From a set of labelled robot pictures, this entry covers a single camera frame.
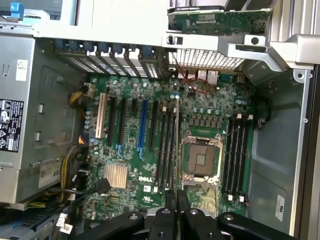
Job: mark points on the white expansion slot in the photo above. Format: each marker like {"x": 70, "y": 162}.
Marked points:
{"x": 101, "y": 115}

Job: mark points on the gray metal PC case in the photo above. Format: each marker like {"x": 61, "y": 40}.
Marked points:
{"x": 275, "y": 150}

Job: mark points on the short black expansion slot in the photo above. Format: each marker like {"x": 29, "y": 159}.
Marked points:
{"x": 134, "y": 105}

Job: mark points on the blue plastic piece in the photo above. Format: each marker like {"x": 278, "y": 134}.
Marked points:
{"x": 17, "y": 11}

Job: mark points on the metal CPU socket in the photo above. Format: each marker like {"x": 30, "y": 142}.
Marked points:
{"x": 200, "y": 157}

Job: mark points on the blue expansion slot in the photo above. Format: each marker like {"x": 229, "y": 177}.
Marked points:
{"x": 143, "y": 125}

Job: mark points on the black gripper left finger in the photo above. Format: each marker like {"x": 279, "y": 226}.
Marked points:
{"x": 163, "y": 225}

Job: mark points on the green Dell motherboard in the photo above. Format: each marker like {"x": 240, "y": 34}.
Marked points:
{"x": 130, "y": 155}

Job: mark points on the long black expansion slot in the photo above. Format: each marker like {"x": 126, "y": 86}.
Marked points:
{"x": 153, "y": 122}
{"x": 122, "y": 120}
{"x": 111, "y": 120}

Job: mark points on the gray power supply unit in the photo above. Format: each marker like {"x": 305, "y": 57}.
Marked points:
{"x": 50, "y": 112}

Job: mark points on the blue card retention clip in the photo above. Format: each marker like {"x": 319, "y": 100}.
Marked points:
{"x": 118, "y": 48}
{"x": 103, "y": 47}
{"x": 61, "y": 45}
{"x": 89, "y": 47}
{"x": 147, "y": 53}
{"x": 75, "y": 46}

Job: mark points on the silver finned heatsink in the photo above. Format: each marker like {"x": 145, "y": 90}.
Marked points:
{"x": 115, "y": 176}

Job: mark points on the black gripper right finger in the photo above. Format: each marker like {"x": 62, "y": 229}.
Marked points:
{"x": 195, "y": 225}

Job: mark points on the green graphics card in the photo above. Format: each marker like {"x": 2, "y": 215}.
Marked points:
{"x": 220, "y": 22}

